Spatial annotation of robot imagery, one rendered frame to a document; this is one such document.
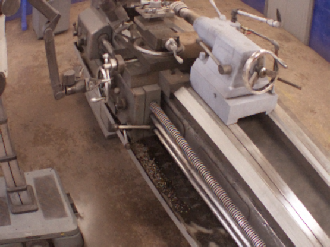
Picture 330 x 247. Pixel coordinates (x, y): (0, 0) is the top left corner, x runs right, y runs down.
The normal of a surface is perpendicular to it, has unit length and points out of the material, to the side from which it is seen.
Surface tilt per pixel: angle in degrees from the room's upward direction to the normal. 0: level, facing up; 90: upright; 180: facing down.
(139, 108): 90
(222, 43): 82
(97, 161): 0
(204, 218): 0
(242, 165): 36
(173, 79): 0
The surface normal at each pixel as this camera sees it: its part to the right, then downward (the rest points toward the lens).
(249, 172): -0.46, -0.53
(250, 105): 0.43, 0.57
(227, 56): -0.85, 0.00
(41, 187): 0.08, -0.80
